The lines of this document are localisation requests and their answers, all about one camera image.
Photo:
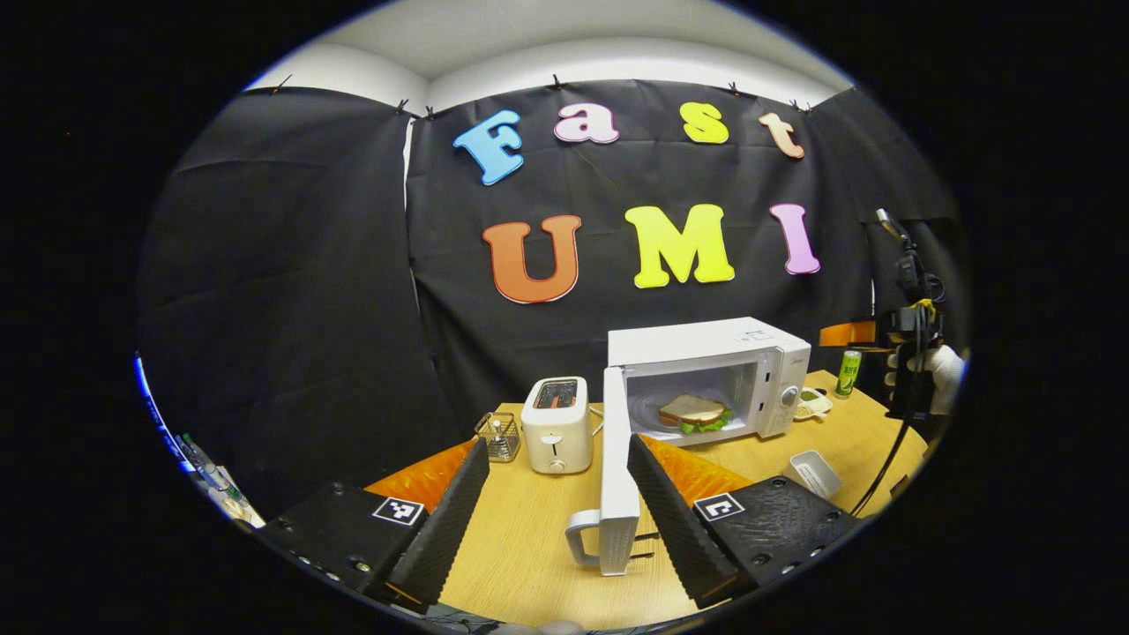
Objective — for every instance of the white toaster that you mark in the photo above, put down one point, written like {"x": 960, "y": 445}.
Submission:
{"x": 556, "y": 437}

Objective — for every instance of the white divided grain dish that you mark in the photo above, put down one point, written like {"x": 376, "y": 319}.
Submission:
{"x": 811, "y": 404}

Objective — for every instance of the lettuce bread sandwich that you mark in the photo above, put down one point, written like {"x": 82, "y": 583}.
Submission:
{"x": 692, "y": 410}

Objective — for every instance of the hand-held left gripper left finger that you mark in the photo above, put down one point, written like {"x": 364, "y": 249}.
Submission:
{"x": 441, "y": 529}

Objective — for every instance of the clear bottle green cap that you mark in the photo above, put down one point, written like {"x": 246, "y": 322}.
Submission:
{"x": 207, "y": 467}

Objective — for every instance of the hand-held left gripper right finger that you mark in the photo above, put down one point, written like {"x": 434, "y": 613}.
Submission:
{"x": 675, "y": 529}

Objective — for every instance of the glass turntable plate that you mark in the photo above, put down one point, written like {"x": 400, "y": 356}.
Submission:
{"x": 648, "y": 414}

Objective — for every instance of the white microwave oven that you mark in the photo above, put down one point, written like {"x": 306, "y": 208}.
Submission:
{"x": 697, "y": 339}

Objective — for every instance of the crumpled white paper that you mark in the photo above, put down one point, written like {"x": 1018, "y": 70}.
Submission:
{"x": 242, "y": 511}

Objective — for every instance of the white rectangular tray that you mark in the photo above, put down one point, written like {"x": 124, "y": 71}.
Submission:
{"x": 816, "y": 472}

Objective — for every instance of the black backdrop cloth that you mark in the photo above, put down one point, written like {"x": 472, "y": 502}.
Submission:
{"x": 291, "y": 309}

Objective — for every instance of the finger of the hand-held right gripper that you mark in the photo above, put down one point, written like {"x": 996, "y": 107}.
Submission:
{"x": 847, "y": 333}

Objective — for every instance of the green label drink bottle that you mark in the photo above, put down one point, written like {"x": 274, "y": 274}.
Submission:
{"x": 848, "y": 375}

